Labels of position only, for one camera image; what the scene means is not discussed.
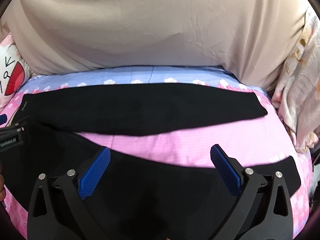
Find floral cream blanket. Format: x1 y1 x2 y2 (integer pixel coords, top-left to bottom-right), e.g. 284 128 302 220
272 8 319 152

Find white cat face pillow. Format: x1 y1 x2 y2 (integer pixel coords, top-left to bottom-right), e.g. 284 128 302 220
0 34 33 111

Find black pants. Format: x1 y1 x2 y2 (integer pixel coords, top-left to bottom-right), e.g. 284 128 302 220
1 83 300 239

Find pink rose bed sheet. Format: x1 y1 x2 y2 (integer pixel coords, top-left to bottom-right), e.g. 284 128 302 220
1 67 312 235

